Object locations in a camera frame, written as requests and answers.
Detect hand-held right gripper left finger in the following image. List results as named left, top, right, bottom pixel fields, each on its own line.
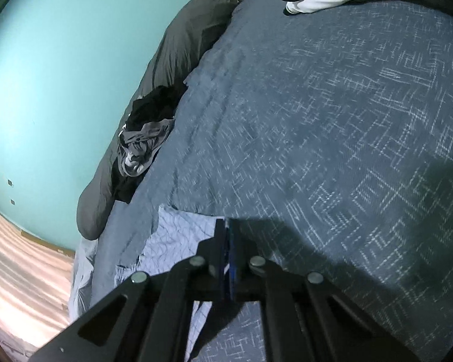
left=28, top=219, right=229, bottom=362

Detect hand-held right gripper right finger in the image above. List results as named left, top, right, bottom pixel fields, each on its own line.
left=227, top=217, right=419, bottom=362

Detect blue plaid shorts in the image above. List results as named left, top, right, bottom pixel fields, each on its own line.
left=114, top=204, right=227, bottom=362

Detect light grey duvet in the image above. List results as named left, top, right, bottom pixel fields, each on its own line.
left=68, top=239, right=99, bottom=323

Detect dark grey garment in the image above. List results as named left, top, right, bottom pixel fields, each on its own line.
left=117, top=118, right=175, bottom=178

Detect bed with blue sheet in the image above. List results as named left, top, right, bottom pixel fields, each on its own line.
left=91, top=0, right=453, bottom=362

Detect black garment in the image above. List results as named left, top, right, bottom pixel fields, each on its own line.
left=111, top=85, right=189, bottom=204

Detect long dark grey pillow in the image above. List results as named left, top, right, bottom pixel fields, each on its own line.
left=76, top=0, right=239, bottom=241

